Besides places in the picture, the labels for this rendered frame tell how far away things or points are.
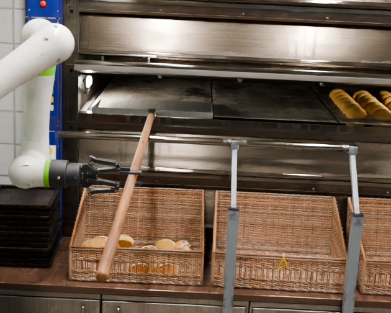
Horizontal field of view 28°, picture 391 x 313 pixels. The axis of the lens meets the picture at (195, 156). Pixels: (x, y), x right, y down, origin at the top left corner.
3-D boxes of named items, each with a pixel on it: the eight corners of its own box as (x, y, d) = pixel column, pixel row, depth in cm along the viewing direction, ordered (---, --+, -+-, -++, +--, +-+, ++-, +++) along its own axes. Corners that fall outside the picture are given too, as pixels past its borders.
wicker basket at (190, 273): (82, 240, 365) (83, 182, 358) (202, 244, 366) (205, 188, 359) (66, 281, 318) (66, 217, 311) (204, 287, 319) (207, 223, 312)
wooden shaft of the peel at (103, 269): (107, 284, 179) (107, 272, 179) (94, 284, 179) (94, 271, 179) (154, 119, 344) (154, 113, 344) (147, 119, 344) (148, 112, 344)
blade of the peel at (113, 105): (212, 118, 353) (213, 112, 352) (91, 113, 353) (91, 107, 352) (211, 102, 388) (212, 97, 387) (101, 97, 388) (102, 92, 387)
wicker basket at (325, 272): (210, 244, 366) (213, 189, 359) (331, 251, 364) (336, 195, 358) (208, 287, 319) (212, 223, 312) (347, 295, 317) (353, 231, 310)
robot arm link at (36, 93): (17, 74, 255) (51, 77, 255) (25, 69, 266) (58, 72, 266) (13, 181, 263) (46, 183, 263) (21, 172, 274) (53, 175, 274)
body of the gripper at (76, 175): (71, 158, 258) (98, 160, 258) (71, 183, 260) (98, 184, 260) (66, 164, 250) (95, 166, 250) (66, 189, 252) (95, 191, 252)
